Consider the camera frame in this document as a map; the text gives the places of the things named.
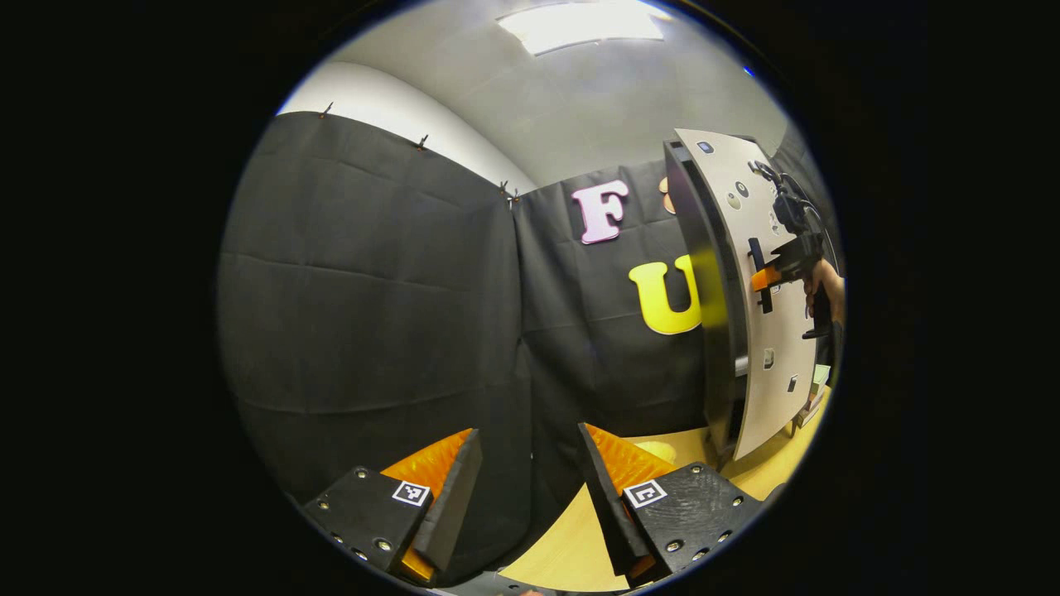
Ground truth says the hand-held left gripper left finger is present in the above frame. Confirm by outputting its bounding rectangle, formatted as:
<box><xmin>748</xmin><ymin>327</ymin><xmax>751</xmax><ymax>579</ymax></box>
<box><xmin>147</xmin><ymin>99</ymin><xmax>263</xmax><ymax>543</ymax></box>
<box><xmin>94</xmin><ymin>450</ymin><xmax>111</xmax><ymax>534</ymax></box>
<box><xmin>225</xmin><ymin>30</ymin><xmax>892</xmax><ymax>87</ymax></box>
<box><xmin>302</xmin><ymin>428</ymin><xmax>484</xmax><ymax>587</ymax></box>

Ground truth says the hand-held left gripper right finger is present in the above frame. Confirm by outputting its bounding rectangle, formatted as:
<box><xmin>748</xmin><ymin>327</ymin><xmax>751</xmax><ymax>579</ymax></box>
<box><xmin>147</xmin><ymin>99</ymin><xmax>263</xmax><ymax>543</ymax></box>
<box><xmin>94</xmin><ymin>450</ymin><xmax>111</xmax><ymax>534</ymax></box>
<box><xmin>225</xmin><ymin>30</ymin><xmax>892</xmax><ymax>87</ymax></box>
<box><xmin>577</xmin><ymin>422</ymin><xmax>764</xmax><ymax>587</ymax></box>

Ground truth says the beige cabinet door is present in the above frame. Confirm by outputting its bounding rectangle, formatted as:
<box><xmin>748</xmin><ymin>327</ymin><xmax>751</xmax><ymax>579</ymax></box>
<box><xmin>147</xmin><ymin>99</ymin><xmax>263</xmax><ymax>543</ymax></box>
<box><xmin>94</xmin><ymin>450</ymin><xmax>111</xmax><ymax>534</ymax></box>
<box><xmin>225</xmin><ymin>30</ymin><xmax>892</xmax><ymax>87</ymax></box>
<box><xmin>675</xmin><ymin>128</ymin><xmax>829</xmax><ymax>462</ymax></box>

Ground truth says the dark grey cabinet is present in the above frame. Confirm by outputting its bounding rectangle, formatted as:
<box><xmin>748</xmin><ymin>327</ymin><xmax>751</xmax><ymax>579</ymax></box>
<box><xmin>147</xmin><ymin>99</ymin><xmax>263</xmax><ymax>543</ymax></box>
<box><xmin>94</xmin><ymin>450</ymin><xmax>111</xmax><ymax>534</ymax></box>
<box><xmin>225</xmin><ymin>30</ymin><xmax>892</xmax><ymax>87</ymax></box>
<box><xmin>662</xmin><ymin>137</ymin><xmax>804</xmax><ymax>464</ymax></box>

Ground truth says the black backdrop cloth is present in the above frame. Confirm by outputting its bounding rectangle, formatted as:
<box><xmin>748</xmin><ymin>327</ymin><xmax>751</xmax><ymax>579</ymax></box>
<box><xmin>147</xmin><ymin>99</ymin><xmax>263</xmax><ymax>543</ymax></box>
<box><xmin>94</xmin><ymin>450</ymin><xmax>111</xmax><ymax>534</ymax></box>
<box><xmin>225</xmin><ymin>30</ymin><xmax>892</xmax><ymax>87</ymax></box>
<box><xmin>217</xmin><ymin>112</ymin><xmax>837</xmax><ymax>572</ymax></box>

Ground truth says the large ceiling light panel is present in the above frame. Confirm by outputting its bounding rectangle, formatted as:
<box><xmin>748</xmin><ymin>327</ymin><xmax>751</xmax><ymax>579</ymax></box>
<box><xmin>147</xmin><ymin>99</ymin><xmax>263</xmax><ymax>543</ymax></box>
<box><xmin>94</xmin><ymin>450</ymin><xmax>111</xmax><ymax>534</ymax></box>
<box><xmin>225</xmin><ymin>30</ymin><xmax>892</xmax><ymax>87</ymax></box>
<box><xmin>497</xmin><ymin>0</ymin><xmax>667</xmax><ymax>57</ymax></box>

